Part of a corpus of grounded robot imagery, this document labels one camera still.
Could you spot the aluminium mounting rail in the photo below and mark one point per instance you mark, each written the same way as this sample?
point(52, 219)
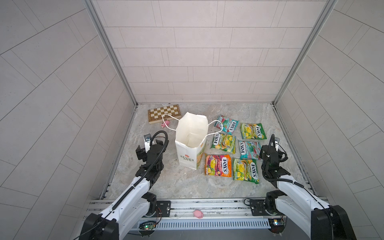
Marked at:
point(218, 214)

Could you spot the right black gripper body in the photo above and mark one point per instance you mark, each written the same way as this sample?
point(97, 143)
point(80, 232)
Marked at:
point(262, 151)

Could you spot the green yellow candy bag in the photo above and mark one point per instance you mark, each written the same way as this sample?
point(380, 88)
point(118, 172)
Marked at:
point(253, 131)
point(245, 170)

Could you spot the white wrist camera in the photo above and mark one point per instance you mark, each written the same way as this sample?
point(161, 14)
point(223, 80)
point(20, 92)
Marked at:
point(147, 139)
point(277, 143)

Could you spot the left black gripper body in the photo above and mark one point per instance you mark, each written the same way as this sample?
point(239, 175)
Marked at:
point(141, 152)

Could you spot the white paper gift bag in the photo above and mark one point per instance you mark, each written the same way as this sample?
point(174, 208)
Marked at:
point(191, 136)

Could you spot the pink pig toy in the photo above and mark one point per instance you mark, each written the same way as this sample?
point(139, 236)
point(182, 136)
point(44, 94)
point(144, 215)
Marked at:
point(165, 124)

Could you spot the right circuit board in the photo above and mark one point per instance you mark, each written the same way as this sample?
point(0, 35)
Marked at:
point(277, 226)

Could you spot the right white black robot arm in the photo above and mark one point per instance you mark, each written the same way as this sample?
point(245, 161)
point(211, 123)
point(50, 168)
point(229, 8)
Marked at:
point(317, 218)

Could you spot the orange candy bag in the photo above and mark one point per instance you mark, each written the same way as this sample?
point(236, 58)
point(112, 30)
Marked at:
point(218, 165)

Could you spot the green fruit candy bag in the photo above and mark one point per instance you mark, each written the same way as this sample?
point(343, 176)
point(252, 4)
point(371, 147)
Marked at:
point(224, 142)

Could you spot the left green circuit board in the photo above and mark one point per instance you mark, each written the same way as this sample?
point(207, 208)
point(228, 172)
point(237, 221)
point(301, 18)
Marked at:
point(147, 226)

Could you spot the pink ball on rail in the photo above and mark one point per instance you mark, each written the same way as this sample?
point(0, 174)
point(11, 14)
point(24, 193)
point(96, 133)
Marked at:
point(198, 214)

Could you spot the wooden chessboard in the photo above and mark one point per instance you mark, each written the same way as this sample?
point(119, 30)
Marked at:
point(156, 115)

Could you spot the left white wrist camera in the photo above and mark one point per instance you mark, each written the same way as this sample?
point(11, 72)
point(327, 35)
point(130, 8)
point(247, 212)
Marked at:
point(147, 139)

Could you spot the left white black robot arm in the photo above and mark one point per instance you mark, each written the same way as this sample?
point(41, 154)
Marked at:
point(114, 222)

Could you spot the teal mint candy bag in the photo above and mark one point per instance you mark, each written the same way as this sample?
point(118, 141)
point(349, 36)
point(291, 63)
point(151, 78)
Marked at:
point(229, 125)

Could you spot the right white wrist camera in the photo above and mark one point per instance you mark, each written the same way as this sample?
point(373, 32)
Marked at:
point(277, 143)

